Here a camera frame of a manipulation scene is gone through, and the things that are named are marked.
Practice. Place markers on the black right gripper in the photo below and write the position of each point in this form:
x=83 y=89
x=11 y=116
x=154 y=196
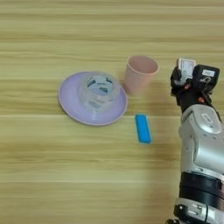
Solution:
x=191 y=96

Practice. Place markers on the small red white box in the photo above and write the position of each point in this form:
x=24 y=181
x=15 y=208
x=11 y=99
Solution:
x=186 y=67

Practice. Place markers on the pink plastic cup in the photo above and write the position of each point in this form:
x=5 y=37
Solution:
x=141 y=75

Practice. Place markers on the clear tape roll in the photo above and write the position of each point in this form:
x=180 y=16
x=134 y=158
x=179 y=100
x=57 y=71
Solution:
x=99 y=92

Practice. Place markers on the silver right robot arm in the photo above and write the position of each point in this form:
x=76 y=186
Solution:
x=201 y=151

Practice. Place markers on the black box with white label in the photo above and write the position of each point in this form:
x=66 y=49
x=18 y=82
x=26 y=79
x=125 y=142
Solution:
x=206 y=75

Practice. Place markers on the blue rectangular block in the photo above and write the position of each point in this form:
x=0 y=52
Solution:
x=143 y=128

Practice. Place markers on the purple round plate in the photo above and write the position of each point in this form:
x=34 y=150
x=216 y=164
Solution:
x=70 y=99

